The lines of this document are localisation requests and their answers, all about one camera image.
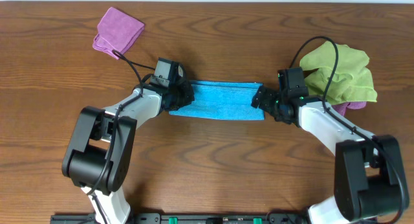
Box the crumpled green cloth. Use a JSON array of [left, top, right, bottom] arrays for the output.
[[300, 41, 377, 105]]

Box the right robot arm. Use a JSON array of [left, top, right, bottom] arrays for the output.
[[252, 86, 409, 223]]

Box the folded purple cloth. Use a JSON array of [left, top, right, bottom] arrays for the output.
[[93, 7, 145, 60]]

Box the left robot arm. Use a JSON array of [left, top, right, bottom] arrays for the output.
[[61, 77, 194, 223]]

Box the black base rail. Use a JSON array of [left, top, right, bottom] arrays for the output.
[[50, 212, 311, 224]]

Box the blue microfiber cloth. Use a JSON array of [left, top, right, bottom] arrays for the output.
[[169, 80, 265, 120]]

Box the purple cloth under pile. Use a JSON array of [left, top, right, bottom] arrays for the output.
[[332, 102, 367, 116]]

